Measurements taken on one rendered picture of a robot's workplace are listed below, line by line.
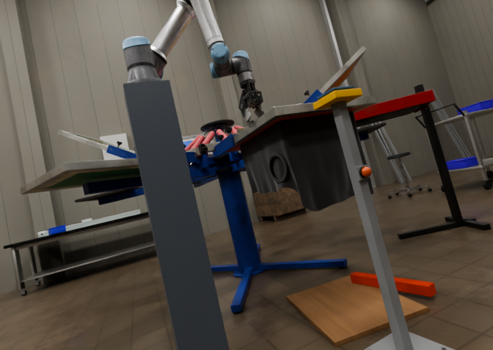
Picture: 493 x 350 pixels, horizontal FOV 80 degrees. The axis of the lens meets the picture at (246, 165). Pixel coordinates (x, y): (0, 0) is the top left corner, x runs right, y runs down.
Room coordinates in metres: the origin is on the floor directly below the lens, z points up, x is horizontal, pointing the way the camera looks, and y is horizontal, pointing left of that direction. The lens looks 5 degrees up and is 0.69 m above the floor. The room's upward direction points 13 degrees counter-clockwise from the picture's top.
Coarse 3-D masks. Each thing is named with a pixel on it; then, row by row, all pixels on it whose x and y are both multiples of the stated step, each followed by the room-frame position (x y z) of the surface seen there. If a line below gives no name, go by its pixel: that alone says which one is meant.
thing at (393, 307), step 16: (336, 96) 1.01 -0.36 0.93; (352, 96) 1.04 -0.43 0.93; (336, 112) 1.08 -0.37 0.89; (352, 128) 1.08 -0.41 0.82; (352, 144) 1.07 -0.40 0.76; (352, 160) 1.07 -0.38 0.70; (352, 176) 1.09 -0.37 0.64; (368, 192) 1.08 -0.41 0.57; (368, 208) 1.07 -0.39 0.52; (368, 224) 1.08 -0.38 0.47; (368, 240) 1.09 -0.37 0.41; (384, 256) 1.08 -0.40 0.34; (384, 272) 1.07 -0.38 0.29; (384, 288) 1.08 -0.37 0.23; (384, 304) 1.10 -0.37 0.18; (400, 304) 1.08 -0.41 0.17; (400, 320) 1.07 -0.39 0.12; (400, 336) 1.07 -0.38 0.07; (416, 336) 1.16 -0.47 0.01
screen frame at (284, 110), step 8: (368, 96) 1.40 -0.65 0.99; (296, 104) 1.23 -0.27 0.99; (304, 104) 1.24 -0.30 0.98; (312, 104) 1.26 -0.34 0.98; (352, 104) 1.35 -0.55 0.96; (360, 104) 1.37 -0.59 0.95; (368, 104) 1.41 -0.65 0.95; (272, 112) 1.19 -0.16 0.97; (280, 112) 1.19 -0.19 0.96; (288, 112) 1.20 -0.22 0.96; (296, 112) 1.22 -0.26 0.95; (304, 112) 1.25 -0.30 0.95; (312, 112) 1.29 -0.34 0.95; (256, 120) 1.33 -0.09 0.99; (264, 120) 1.27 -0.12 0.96; (272, 120) 1.26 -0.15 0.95; (248, 128) 1.42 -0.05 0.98; (256, 128) 1.35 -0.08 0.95; (240, 136) 1.53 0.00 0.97; (248, 136) 1.51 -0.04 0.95; (224, 152) 1.86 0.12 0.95
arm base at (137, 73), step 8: (136, 64) 1.16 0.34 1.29; (144, 64) 1.17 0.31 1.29; (152, 64) 1.20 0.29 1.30; (128, 72) 1.18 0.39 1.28; (136, 72) 1.16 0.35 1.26; (144, 72) 1.16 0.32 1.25; (152, 72) 1.18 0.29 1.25; (128, 80) 1.17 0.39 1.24; (136, 80) 1.14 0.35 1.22; (144, 80) 1.15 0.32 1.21; (152, 80) 1.16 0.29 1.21; (160, 80) 1.20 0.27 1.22
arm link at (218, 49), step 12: (192, 0) 1.22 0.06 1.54; (204, 0) 1.21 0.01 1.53; (204, 12) 1.20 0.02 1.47; (204, 24) 1.21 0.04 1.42; (216, 24) 1.22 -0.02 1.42; (204, 36) 1.23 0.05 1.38; (216, 36) 1.21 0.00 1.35; (216, 48) 1.19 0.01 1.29; (216, 60) 1.21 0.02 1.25; (228, 60) 1.25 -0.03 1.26
